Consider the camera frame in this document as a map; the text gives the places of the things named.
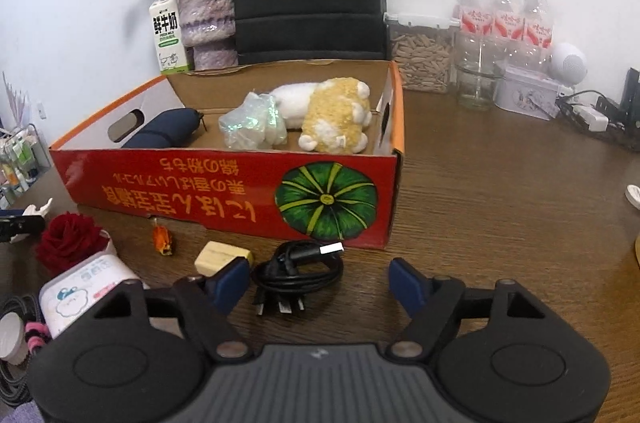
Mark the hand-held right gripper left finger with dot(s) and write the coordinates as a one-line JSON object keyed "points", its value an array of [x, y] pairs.
{"points": [[232, 283]]}

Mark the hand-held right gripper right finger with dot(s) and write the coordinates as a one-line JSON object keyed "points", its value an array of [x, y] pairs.
{"points": [[406, 285]]}

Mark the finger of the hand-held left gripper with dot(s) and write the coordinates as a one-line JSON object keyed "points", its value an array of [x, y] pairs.
{"points": [[20, 224]]}

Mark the white plastic clip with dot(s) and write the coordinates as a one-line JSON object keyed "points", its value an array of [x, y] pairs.
{"points": [[42, 205]]}

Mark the small wooden block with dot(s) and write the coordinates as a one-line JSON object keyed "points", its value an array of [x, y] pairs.
{"points": [[220, 255]]}

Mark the red artificial rose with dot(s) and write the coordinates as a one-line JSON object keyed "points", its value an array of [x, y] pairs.
{"points": [[70, 240]]}

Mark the white wet wipes container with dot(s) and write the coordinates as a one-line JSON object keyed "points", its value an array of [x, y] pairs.
{"points": [[80, 298]]}

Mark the red cardboard box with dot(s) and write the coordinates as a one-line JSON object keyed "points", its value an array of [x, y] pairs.
{"points": [[200, 193]]}

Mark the blue grey fabric pouch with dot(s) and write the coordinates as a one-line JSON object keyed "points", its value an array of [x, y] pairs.
{"points": [[17, 415]]}

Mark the wooden desktop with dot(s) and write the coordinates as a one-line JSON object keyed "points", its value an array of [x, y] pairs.
{"points": [[500, 203]]}

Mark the iridescent plastic bag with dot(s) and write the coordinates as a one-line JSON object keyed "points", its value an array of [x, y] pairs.
{"points": [[250, 123]]}

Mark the navy fabric pouch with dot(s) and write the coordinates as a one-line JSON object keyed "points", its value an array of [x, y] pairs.
{"points": [[165, 128]]}

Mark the white and yellow plush toy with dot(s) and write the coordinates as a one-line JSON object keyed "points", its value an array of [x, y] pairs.
{"points": [[335, 113]]}

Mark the clear container of seeds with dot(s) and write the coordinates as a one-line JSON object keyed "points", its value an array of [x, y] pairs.
{"points": [[420, 63]]}

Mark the white printed tin box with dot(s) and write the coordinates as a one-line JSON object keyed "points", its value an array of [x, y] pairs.
{"points": [[525, 95]]}

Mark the round wooden coaster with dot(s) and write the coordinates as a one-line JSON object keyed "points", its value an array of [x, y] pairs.
{"points": [[637, 253]]}

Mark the white green milk carton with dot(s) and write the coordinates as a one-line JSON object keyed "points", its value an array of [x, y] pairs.
{"points": [[167, 33]]}

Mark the small white cap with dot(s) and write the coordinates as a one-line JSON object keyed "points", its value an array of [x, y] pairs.
{"points": [[635, 195]]}

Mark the white power adapter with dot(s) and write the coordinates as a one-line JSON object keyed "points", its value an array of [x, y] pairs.
{"points": [[592, 118]]}

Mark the black power strip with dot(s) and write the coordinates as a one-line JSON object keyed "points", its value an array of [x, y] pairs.
{"points": [[617, 130]]}

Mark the white round speaker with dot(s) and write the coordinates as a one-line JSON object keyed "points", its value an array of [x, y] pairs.
{"points": [[567, 63]]}

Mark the clear water bottle red label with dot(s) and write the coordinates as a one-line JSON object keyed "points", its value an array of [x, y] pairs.
{"points": [[472, 18], [539, 28], [507, 20]]}

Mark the purple marbled vase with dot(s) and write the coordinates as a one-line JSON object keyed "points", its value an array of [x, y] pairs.
{"points": [[205, 8]]}

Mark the black upright device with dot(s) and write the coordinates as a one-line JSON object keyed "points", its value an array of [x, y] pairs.
{"points": [[631, 95]]}

